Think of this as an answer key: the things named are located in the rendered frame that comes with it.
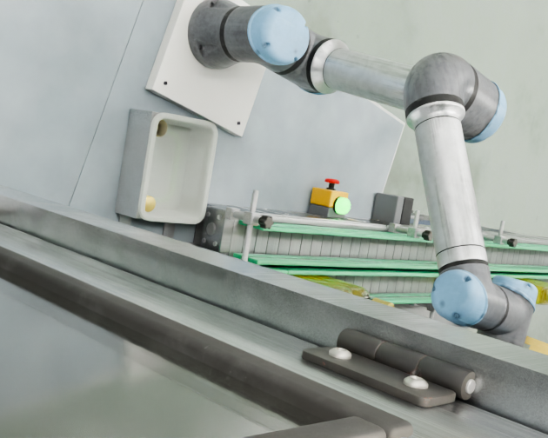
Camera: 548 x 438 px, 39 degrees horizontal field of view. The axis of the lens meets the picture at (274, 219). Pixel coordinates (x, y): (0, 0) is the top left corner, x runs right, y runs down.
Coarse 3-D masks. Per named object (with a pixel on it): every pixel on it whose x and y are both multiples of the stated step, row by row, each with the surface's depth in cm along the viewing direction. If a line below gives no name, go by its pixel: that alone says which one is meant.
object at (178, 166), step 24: (168, 120) 162; (192, 120) 163; (168, 144) 169; (192, 144) 172; (216, 144) 169; (144, 168) 158; (168, 168) 170; (192, 168) 172; (144, 192) 158; (168, 192) 171; (192, 192) 172; (144, 216) 159; (168, 216) 164; (192, 216) 170
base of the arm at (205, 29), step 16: (208, 0) 167; (224, 0) 167; (192, 16) 166; (208, 16) 164; (224, 16) 162; (192, 32) 165; (208, 32) 163; (192, 48) 167; (208, 48) 166; (224, 48) 162; (208, 64) 169; (224, 64) 169
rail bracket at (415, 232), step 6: (390, 222) 211; (414, 222) 207; (390, 228) 211; (396, 228) 210; (402, 228) 209; (408, 228) 207; (414, 228) 206; (408, 234) 207; (414, 234) 206; (420, 234) 205; (426, 234) 203; (426, 240) 203
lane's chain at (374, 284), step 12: (336, 276) 200; (348, 276) 203; (360, 276) 207; (372, 276) 210; (384, 276) 214; (396, 276) 218; (408, 276) 222; (372, 288) 211; (384, 288) 215; (396, 288) 219; (408, 288) 223; (420, 288) 228
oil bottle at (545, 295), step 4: (536, 284) 245; (540, 288) 242; (544, 288) 241; (540, 292) 241; (544, 292) 241; (540, 296) 241; (544, 296) 241; (536, 300) 242; (540, 300) 241; (544, 300) 241; (540, 304) 242; (544, 304) 241
